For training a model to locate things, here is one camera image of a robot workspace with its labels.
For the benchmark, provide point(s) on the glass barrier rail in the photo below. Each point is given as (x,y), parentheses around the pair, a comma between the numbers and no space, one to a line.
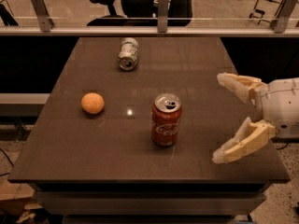
(196,28)

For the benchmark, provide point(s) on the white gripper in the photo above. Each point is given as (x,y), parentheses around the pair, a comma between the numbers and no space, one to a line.
(281,106)

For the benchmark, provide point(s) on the middle metal rail bracket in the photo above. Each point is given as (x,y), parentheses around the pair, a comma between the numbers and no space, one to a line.
(162,16)

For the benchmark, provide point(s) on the red coke can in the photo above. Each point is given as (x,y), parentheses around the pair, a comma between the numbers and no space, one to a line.
(165,115)

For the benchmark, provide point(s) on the black office chair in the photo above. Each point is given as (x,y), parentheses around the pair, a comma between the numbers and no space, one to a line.
(143,13)

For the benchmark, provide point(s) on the green white can lying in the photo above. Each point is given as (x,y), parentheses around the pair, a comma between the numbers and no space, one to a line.
(128,55)

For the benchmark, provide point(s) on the orange fruit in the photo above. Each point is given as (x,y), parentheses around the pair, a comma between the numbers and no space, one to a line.
(92,103)

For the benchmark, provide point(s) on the wooden chair background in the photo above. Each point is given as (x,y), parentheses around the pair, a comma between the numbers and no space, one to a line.
(265,10)

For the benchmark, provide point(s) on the left metal rail bracket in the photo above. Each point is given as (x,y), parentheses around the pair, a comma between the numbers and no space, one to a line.
(44,20)

